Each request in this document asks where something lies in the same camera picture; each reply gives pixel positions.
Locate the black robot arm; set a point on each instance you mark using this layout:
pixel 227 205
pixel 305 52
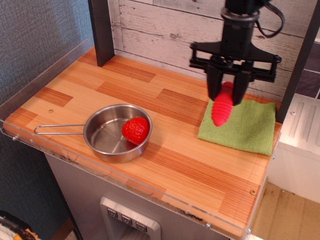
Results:
pixel 249 7

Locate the yellow black object corner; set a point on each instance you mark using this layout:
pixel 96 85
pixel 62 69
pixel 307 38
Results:
pixel 12 228

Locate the red handled fork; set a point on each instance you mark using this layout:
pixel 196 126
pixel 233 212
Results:
pixel 223 104

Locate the dark vertical post left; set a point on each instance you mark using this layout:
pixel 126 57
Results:
pixel 102 30

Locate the green cloth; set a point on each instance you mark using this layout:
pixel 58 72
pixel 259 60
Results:
pixel 250 128

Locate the white toy sink unit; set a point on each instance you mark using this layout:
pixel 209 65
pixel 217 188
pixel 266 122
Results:
pixel 295 166

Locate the silver toy dispenser panel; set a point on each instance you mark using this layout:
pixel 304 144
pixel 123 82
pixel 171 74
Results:
pixel 124 223

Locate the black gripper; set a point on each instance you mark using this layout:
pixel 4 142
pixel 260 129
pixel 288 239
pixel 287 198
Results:
pixel 234 55

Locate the clear acrylic table guard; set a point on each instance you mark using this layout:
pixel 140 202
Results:
pixel 194 189

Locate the dark vertical post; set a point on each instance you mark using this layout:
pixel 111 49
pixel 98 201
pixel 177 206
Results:
pixel 102 30
pixel 301 61

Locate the red toy strawberry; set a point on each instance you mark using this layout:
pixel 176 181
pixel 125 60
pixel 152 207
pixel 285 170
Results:
pixel 135 130

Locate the small steel saucepan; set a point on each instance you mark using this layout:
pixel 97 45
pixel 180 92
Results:
pixel 102 132

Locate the dark vertical post right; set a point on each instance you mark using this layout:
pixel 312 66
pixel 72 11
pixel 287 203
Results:
pixel 301 61

